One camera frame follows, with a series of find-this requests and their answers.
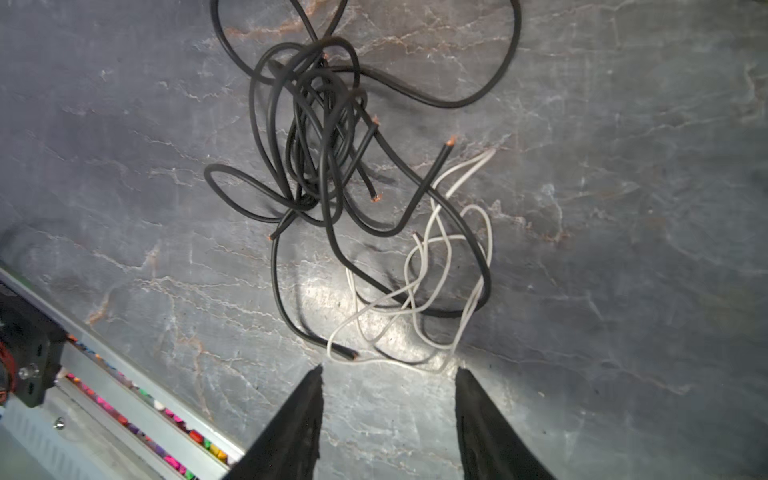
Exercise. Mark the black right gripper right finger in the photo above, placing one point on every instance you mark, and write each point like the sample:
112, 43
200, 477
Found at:
489, 446

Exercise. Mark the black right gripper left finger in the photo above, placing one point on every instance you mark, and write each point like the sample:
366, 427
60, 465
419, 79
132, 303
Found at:
288, 448

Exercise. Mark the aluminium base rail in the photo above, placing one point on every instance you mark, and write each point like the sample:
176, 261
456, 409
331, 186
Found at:
74, 408

